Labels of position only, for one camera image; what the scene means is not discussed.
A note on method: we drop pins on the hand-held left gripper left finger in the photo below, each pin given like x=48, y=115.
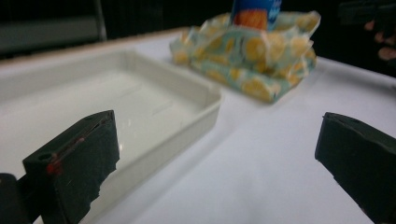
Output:
x=74, y=161

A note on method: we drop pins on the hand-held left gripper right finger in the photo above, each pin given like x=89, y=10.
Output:
x=361, y=155

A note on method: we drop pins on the white plastic tray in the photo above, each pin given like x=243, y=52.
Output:
x=149, y=102

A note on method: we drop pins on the pile of yellow-print snack packets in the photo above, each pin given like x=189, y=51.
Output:
x=255, y=53

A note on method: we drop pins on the blue and orange snack packet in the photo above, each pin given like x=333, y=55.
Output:
x=250, y=11

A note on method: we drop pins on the grey panel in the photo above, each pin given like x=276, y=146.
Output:
x=46, y=34

